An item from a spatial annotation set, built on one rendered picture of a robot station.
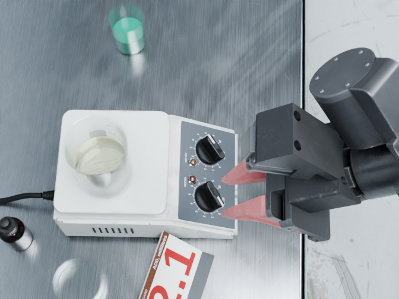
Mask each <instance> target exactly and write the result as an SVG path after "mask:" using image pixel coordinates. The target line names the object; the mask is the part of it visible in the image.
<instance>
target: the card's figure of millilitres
mask: <svg viewBox="0 0 399 299"><path fill-rule="evenodd" d="M197 254H198V251H196V250H194V249H192V248H190V247H189V246H187V245H185V244H183V243H181V242H179V241H177V240H175V239H173V238H171V237H168V239H167V242H166V245H165V248H164V251H163V254H162V256H161V259H160V263H159V266H158V268H157V271H156V274H155V277H154V280H153V283H152V285H151V288H150V292H149V293H148V297H147V299H183V296H184V293H185V290H186V286H187V284H188V281H189V277H190V275H191V272H192V268H193V266H194V263H195V259H196V257H197Z"/></svg>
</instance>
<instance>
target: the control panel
mask: <svg viewBox="0 0 399 299"><path fill-rule="evenodd" d="M208 134H209V135H212V136H213V138H214V139H215V140H216V142H217V143H218V144H219V146H220V148H221V150H222V151H223V152H224V154H225V158H224V159H222V160H220V161H219V162H217V163H215V164H212V165H209V164H206V163H204V162H202V161H201V160H200V158H199V157H198V155H197V143H198V142H199V141H200V140H201V139H202V138H203V137H205V136H206V135H208ZM191 159H195V160H196V162H197V163H196V165H195V166H192V165H191V163H190V160H191ZM233 168H235V134H234V133H230V132H226V131H221V130H218V129H214V128H209V127H206V126H202V125H197V124H194V123H190V122H186V121H182V122H181V131H180V166H179V200H178V219H180V220H185V221H191V222H197V223H201V224H207V225H214V226H218V227H224V228H230V229H235V220H233V219H228V218H226V217H223V216H221V212H222V211H224V210H226V209H228V208H231V207H233V206H235V185H228V184H226V183H223V182H222V181H221V179H222V178H223V177H224V176H225V175H226V174H227V173H228V172H230V171H231V170H232V169H233ZM190 176H195V178H196V181H195V182H194V183H193V182H191V181H190V179H189V178H190ZM208 181H211V182H212V183H213V185H214V187H216V188H217V190H218V191H219V193H220V196H221V198H222V200H223V202H224V207H222V208H220V209H218V210H215V211H213V212H206V211H204V210H202V209H201V208H200V207H199V206H198V204H197V202H196V200H195V192H196V190H197V188H198V187H199V186H201V185H203V184H204V183H206V182H208Z"/></svg>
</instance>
